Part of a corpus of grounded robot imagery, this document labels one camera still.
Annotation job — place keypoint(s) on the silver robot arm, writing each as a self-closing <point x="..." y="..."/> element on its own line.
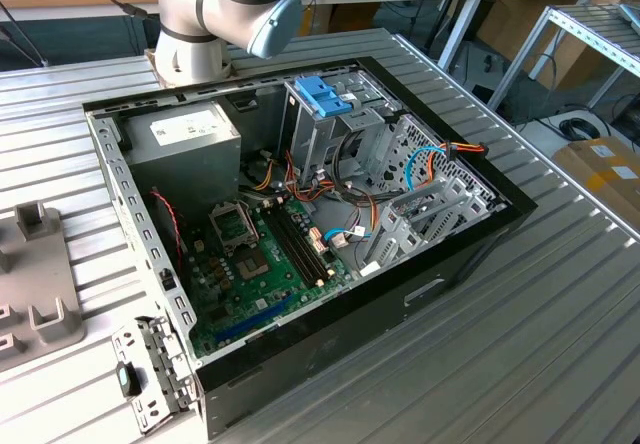
<point x="190" y="9"/>

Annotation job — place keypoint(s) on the metal disk bay cage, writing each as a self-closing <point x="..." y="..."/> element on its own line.
<point x="310" y="139"/>

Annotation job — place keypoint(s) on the black RAM slot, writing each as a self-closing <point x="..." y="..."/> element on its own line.
<point x="295" y="251"/>
<point x="307" y="244"/>

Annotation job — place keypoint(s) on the CPU socket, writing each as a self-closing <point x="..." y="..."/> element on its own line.
<point x="254" y="266"/>

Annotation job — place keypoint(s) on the green motherboard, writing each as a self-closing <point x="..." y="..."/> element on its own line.
<point x="280" y="291"/>

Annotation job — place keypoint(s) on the blue expansion slot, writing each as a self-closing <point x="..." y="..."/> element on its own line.
<point x="255" y="320"/>

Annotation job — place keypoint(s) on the grey power supply unit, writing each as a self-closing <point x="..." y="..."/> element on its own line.
<point x="185" y="174"/>

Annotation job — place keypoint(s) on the black open PC case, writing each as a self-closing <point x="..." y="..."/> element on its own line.
<point x="350" y="344"/>

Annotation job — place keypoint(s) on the black tripod pole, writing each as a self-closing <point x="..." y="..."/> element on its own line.
<point x="450" y="4"/>

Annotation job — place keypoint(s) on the black latch knob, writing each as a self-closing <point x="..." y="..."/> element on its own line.
<point x="127" y="379"/>

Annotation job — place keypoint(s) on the plain cardboard box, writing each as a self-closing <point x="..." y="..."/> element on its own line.
<point x="505" y="19"/>

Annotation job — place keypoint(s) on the cardboard box with labels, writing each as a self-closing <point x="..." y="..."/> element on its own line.
<point x="600" y="174"/>

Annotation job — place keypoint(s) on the grey parts rack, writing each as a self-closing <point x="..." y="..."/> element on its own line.
<point x="40" y="274"/>

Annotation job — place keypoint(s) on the metal card retention bracket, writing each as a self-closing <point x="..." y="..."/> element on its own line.
<point x="155" y="364"/>

